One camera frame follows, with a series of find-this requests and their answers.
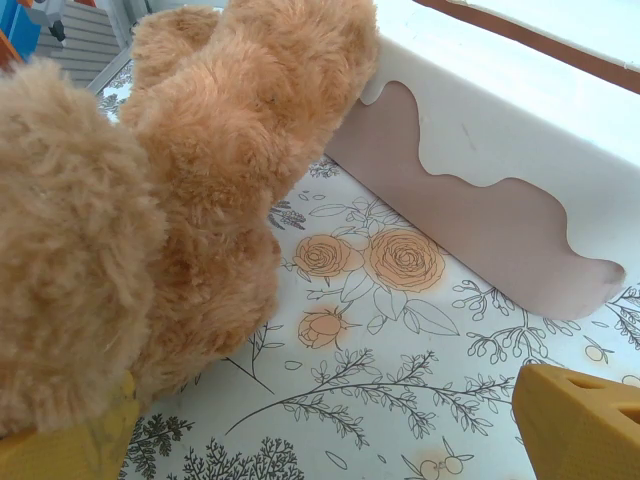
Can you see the brown plush teddy bear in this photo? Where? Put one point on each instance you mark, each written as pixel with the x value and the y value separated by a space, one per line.
pixel 200 150

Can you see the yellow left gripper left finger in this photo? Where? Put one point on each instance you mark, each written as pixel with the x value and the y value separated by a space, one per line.
pixel 60 455

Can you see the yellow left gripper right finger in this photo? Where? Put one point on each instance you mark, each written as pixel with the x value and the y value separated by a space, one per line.
pixel 575 435

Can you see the white and pink tissue box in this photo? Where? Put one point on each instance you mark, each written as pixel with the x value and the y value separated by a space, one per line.
pixel 500 125

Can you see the aluminium frame side rail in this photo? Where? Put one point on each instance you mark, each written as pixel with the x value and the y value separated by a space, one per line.
pixel 85 45

